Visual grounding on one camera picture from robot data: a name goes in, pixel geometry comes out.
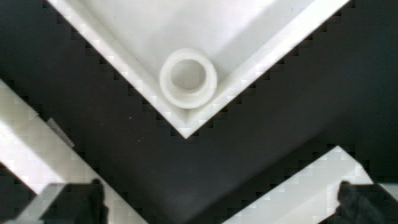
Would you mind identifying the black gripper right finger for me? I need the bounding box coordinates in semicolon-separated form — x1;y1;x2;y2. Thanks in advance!
321;182;398;224

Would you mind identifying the white square table top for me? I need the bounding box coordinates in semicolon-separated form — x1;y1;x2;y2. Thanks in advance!
48;0;350;137

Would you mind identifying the white L-shaped obstacle wall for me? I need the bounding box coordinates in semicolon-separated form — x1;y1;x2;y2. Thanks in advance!
0;78;398;224

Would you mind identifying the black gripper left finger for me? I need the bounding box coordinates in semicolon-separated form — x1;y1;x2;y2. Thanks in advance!
16;178;110;224

